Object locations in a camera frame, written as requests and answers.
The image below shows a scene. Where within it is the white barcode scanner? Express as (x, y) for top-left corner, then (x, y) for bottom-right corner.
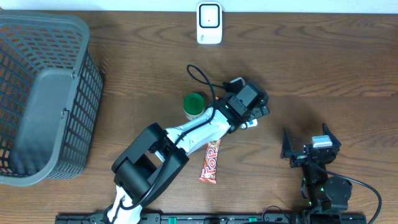
(197, 1), (223, 45)

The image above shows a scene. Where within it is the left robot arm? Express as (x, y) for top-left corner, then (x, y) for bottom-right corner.
(106, 79), (269, 223)

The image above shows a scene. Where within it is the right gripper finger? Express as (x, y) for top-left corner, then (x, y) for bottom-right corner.
(280, 129), (305, 159)
(322, 123), (341, 147)

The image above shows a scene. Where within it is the red Top chocolate bar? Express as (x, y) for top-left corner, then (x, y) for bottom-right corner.
(199, 139), (221, 184)

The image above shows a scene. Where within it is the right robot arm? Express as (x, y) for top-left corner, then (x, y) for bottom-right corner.
(280, 124), (353, 223)

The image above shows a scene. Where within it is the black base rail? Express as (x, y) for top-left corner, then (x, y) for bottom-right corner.
(55, 213), (367, 224)

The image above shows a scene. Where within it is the green lid white jar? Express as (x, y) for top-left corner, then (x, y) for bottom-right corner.
(183, 93), (205, 120)

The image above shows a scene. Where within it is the grey plastic shopping basket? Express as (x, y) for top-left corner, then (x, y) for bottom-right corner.
(1, 11), (103, 187)

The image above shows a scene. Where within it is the white Panadol box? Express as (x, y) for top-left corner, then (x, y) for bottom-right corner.
(240, 119), (258, 129)

